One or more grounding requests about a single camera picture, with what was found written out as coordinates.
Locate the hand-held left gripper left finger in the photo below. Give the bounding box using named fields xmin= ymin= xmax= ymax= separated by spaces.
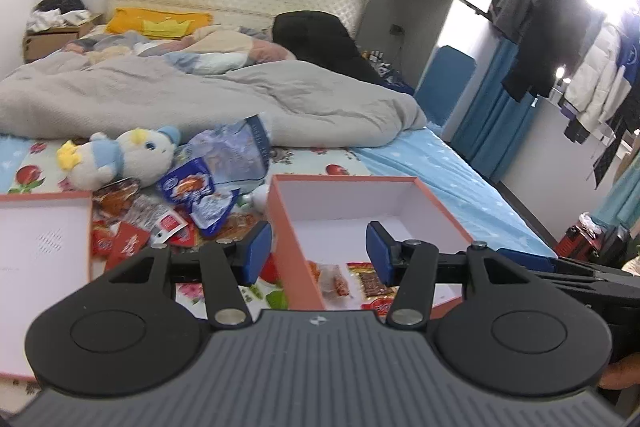
xmin=102 ymin=221 xmax=273 ymax=328

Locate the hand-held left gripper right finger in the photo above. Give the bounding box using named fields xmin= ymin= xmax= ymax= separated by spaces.
xmin=366 ymin=221 xmax=538 ymax=327

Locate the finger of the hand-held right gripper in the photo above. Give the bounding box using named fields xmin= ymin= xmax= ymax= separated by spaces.
xmin=497 ymin=248 xmax=601 ymax=280

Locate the red brown snack packet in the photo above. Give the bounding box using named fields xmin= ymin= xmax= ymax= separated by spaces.
xmin=346 ymin=261 xmax=401 ymax=298

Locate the orange snack packet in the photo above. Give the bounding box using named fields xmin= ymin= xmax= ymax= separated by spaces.
xmin=306 ymin=259 xmax=353 ymax=308

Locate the light blue snack packet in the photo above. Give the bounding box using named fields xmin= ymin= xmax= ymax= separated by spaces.
xmin=190 ymin=189 xmax=241 ymax=238

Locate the orange cardboard box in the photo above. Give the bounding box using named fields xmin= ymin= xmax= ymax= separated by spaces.
xmin=266 ymin=174 xmax=475 ymax=310

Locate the dark blue snack packet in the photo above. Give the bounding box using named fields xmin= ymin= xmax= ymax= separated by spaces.
xmin=156 ymin=157 xmax=217 ymax=208

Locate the brown glossy snack packet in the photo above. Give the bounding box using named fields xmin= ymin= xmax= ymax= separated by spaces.
xmin=92 ymin=177 xmax=143 ymax=223

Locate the person's right hand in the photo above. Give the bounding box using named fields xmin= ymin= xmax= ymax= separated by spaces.
xmin=597 ymin=352 xmax=640 ymax=403

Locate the small red snack packet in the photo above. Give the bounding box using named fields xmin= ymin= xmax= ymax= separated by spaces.
xmin=362 ymin=297 xmax=401 ymax=313

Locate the red suitcase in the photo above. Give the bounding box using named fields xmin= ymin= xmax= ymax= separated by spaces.
xmin=555 ymin=214 xmax=632 ymax=259

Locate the teal cloth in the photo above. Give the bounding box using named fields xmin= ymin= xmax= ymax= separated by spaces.
xmin=595 ymin=157 xmax=640 ymax=233

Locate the red label snack packet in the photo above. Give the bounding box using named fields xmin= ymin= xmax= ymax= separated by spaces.
xmin=150 ymin=207 xmax=190 ymax=244

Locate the large blue white plastic bag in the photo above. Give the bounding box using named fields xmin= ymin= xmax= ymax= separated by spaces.
xmin=175 ymin=113 xmax=273 ymax=202

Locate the red square snack packet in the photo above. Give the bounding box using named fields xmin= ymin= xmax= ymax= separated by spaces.
xmin=105 ymin=222 xmax=151 ymax=272

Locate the blue curtain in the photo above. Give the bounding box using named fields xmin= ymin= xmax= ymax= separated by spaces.
xmin=452 ymin=37 xmax=538 ymax=180

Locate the red blue snack packet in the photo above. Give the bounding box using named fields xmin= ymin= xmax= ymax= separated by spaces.
xmin=91 ymin=224 xmax=118 ymax=259

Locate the white blue plush toy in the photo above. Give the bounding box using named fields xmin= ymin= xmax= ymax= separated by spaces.
xmin=56 ymin=125 xmax=182 ymax=190

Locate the grey blanket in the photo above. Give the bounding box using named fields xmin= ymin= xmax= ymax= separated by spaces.
xmin=0 ymin=57 xmax=427 ymax=148

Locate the blue patterned cloth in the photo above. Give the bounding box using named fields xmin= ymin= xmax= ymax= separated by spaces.
xmin=375 ymin=62 xmax=417 ymax=96

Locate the blue padded chair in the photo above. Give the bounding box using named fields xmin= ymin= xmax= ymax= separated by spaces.
xmin=414 ymin=46 xmax=476 ymax=128

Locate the white puffer jacket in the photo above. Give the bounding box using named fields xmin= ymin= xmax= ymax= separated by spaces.
xmin=562 ymin=22 xmax=627 ymax=134

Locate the patchwork quilt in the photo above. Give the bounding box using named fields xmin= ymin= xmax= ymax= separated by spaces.
xmin=65 ymin=24 xmax=297 ymax=75

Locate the black hanging jacket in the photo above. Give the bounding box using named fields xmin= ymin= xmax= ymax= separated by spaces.
xmin=501 ymin=0 xmax=608 ymax=102

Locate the orange box lid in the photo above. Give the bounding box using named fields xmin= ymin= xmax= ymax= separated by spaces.
xmin=0 ymin=192 xmax=93 ymax=380

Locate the black coat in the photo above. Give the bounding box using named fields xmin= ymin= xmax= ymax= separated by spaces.
xmin=272 ymin=11 xmax=386 ymax=85

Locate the blue hanging shirt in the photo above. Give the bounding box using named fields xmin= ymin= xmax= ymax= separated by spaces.
xmin=617 ymin=12 xmax=640 ymax=88

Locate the grey hanging jacket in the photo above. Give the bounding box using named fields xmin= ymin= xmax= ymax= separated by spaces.
xmin=492 ymin=0 xmax=548 ymax=42

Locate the yellow cloth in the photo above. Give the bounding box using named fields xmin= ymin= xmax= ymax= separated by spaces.
xmin=106 ymin=8 xmax=213 ymax=39

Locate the brown cardboard box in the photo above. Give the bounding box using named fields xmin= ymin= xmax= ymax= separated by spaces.
xmin=22 ymin=13 xmax=104 ymax=62

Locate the pile of clothes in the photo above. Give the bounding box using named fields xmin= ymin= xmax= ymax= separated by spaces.
xmin=27 ymin=0 xmax=92 ymax=32

